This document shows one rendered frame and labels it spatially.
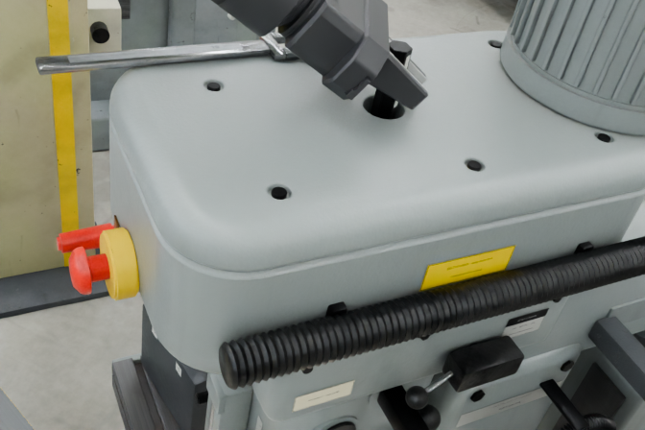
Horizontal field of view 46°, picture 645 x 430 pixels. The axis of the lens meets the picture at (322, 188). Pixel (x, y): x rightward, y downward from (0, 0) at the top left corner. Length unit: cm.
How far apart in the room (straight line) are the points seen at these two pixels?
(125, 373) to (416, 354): 102
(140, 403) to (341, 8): 117
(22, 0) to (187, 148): 189
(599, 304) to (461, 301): 31
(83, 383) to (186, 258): 226
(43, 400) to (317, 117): 222
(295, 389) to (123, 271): 18
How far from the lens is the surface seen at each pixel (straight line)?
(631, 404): 107
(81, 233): 77
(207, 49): 69
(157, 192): 55
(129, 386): 165
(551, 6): 72
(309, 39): 59
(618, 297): 92
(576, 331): 92
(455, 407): 88
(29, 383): 281
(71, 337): 291
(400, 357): 72
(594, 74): 72
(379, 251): 57
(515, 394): 94
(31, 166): 277
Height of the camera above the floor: 223
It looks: 38 degrees down
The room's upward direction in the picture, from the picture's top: 12 degrees clockwise
